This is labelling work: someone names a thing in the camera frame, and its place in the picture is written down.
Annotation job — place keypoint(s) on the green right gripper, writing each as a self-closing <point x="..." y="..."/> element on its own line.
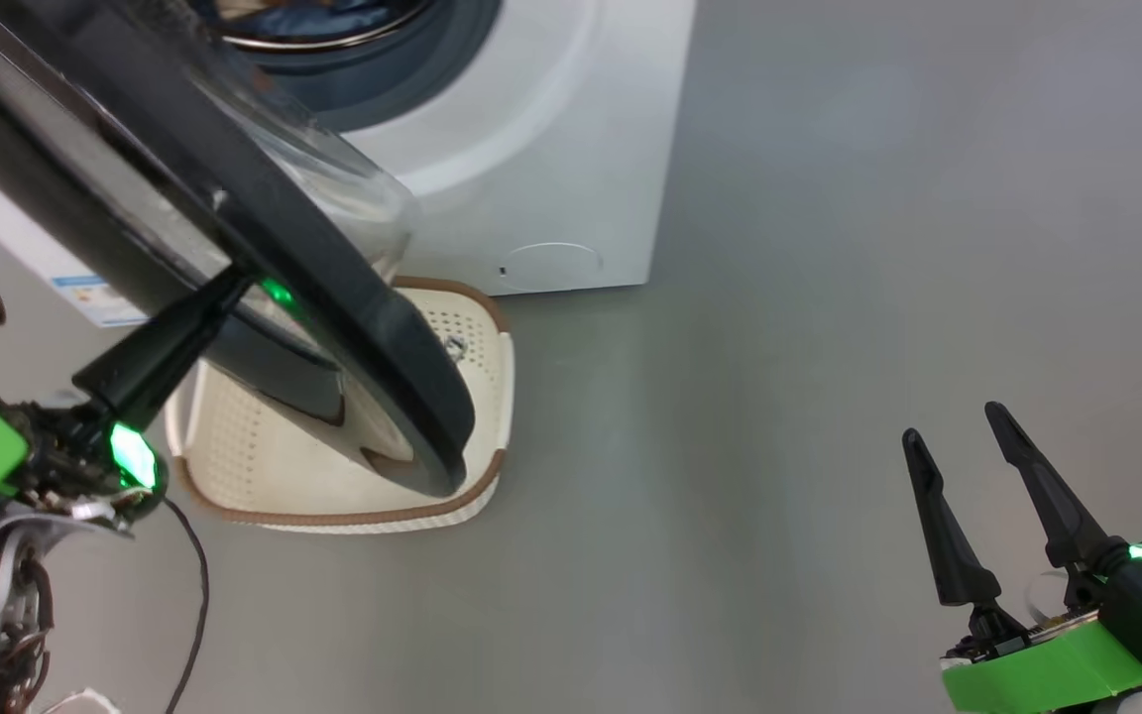
<point x="1047" y="664"/>

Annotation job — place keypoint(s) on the black round glass washer door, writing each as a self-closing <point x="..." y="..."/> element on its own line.
<point x="85" y="149"/>

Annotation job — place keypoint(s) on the blue and cream printed garment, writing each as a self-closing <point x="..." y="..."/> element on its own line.
<point x="353" y="14"/>

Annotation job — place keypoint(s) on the stainless steel washer drum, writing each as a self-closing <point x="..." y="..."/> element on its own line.
<point x="393" y="38"/>

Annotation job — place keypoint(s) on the grey rubber door gasket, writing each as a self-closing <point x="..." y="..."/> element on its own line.
<point x="432" y="69"/>

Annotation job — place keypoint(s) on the white front-load washing machine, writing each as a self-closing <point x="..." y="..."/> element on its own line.
<point x="551" y="149"/>

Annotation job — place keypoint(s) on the blue energy label sticker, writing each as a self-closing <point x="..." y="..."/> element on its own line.
<point x="100" y="302"/>

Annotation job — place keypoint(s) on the white basket with brown rim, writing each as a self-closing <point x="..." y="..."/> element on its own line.
<point x="264" y="476"/>

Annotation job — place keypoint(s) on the round white filter cover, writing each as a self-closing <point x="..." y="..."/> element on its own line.
<point x="551" y="268"/>

